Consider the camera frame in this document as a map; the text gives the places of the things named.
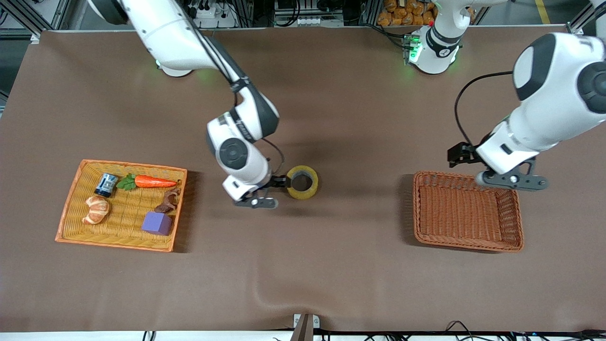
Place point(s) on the aluminium frame profile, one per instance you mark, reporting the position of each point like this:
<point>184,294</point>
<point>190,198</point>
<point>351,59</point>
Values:
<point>42,12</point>
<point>584,21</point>

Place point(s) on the small blue can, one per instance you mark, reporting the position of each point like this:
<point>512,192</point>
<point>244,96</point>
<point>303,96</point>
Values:
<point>106,184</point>

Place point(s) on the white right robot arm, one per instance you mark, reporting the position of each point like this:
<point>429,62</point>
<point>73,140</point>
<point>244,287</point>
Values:
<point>165,33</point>

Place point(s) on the brown wicker basket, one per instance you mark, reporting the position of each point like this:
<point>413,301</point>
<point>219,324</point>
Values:
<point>464,213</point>

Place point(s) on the bag of orange items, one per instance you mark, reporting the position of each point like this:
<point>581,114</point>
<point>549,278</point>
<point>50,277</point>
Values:
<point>402,14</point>

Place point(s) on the purple cube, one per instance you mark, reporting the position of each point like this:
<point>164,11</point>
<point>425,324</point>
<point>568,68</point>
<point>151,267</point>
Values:
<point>157,223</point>

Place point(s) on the brown toy figure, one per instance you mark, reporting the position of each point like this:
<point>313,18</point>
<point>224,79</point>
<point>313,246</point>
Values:
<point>168,203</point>

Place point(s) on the metal bracket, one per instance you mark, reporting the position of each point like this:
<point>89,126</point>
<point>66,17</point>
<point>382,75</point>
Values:
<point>306,327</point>

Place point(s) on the yellow clear tape roll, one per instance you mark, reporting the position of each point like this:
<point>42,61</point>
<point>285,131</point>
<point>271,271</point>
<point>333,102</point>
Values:
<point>307,192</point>

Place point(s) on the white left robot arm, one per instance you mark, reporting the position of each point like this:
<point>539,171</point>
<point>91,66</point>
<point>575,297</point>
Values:
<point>558,94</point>

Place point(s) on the toy croissant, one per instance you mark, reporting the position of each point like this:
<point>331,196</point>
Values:
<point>96,208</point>

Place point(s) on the orange woven tray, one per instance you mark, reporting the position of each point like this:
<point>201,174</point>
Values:
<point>75,222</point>

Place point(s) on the toy carrot with leaves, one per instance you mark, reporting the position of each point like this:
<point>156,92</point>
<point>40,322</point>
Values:
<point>154,182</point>

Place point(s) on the white power strip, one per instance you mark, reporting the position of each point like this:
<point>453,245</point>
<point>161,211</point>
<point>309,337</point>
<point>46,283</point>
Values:
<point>208,14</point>

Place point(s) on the brown table cloth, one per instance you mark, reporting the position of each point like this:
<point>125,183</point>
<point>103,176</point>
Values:
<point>331,265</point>

